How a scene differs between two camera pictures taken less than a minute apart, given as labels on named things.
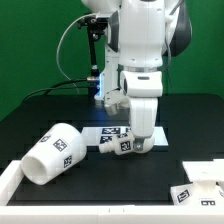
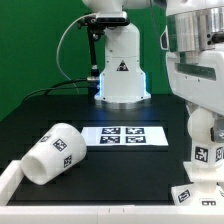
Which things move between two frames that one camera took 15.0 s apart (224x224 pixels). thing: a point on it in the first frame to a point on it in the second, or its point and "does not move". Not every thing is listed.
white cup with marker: x=59 y=147 does not move
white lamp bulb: x=124 y=144 to x=204 y=151
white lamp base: x=206 y=186 does not move
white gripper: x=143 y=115 to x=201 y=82
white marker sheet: x=95 y=136 does not move
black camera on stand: x=95 y=25 does not move
